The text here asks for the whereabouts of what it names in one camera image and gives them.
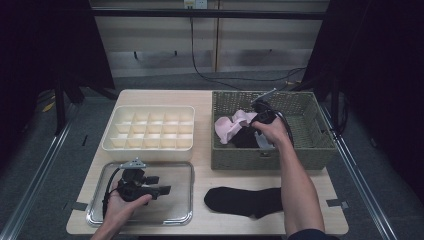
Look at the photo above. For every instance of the metal floor rail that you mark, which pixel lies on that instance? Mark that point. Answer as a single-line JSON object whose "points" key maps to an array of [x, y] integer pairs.
{"points": [[36, 180], [360, 180]]}

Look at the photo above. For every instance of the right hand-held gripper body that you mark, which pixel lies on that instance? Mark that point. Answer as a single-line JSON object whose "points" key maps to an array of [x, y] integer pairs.
{"points": [[266, 115]]}

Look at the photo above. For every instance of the person's left hand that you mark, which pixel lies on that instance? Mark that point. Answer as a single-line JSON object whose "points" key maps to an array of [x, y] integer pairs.
{"points": [[118, 210]]}

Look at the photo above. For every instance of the white sock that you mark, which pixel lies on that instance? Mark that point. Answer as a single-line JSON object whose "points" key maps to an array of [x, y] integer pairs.
{"points": [[265, 142]]}

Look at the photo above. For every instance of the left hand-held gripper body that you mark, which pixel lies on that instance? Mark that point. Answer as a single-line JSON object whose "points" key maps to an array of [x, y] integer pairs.
{"points": [[133, 191]]}

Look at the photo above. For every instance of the small black floor tape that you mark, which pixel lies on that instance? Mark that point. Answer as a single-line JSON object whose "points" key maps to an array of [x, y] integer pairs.
{"points": [[84, 140]]}

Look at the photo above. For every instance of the cream divided storage box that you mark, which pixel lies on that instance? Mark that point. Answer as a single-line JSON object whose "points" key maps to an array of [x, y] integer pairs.
{"points": [[146, 155]]}

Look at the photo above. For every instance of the black sock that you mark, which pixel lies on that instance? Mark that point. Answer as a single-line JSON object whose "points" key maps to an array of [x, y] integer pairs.
{"points": [[245, 140], [240, 201]]}

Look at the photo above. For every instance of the black stand post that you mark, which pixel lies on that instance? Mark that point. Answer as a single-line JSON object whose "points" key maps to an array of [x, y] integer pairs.
{"points": [[335, 106], [60, 110]]}

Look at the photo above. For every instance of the person's dark sleeve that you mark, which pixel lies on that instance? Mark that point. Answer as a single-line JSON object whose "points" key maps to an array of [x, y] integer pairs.
{"points": [[313, 235]]}

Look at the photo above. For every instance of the white wall socket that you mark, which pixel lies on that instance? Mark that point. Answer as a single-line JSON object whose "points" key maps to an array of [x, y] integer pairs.
{"points": [[195, 4]]}

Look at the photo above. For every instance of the black curtain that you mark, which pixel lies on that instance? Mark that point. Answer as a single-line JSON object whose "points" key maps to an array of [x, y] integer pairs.
{"points": [[26, 50], [383, 66]]}

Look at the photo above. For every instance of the person's right hand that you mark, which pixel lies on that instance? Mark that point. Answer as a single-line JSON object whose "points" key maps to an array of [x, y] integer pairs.
{"points": [[276, 131]]}

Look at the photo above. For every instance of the black crossbar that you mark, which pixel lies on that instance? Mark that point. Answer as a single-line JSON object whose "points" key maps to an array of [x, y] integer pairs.
{"points": [[166, 13]]}

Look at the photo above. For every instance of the clear box lid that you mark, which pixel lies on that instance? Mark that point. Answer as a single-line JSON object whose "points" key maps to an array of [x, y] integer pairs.
{"points": [[176, 206]]}

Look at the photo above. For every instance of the black tape strip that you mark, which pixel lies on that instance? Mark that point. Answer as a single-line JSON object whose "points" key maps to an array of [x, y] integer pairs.
{"points": [[336, 203], [80, 206]]}

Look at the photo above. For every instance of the yellow floor item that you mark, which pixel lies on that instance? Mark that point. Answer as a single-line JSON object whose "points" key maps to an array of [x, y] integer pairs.
{"points": [[48, 107]]}

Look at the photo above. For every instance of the green woven basket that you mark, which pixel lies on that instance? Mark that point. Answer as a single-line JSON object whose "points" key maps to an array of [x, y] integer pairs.
{"points": [[233, 160]]}

